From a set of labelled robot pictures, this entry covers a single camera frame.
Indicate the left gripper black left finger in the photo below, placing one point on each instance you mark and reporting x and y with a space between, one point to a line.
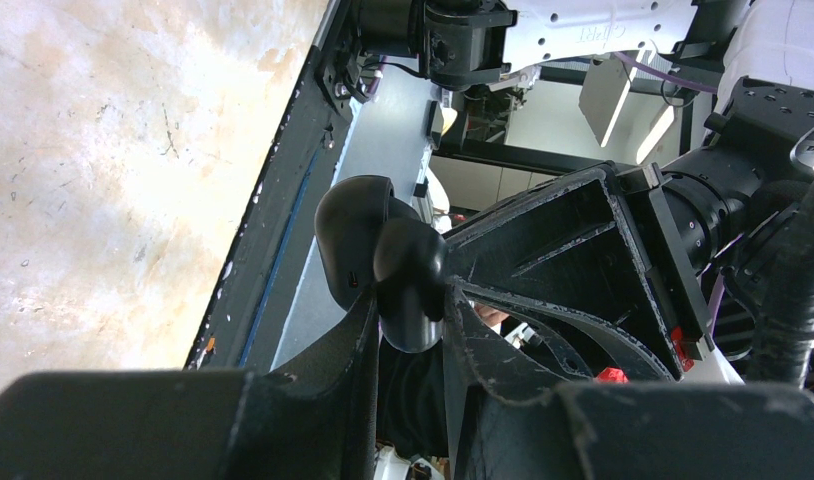
312 418

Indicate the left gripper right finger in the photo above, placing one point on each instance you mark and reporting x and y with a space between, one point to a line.
510 418

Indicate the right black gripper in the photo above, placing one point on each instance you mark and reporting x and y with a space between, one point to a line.
550 254

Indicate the black oval charging case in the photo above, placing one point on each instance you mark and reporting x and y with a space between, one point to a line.
369 239

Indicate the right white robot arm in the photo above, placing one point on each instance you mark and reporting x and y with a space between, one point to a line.
761 121

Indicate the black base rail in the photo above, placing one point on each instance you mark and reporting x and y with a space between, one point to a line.
250 306

